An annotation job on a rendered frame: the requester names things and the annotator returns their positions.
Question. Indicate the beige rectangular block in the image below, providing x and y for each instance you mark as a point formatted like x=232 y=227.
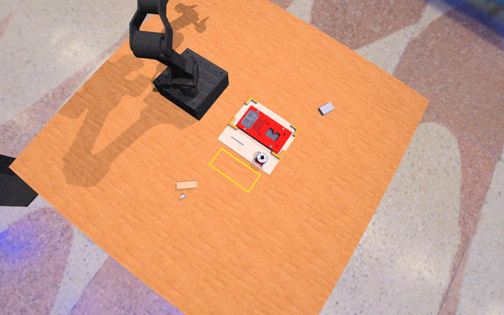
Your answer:
x=184 y=185

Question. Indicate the red rectangular plate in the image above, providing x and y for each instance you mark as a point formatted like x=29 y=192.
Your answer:
x=264 y=129

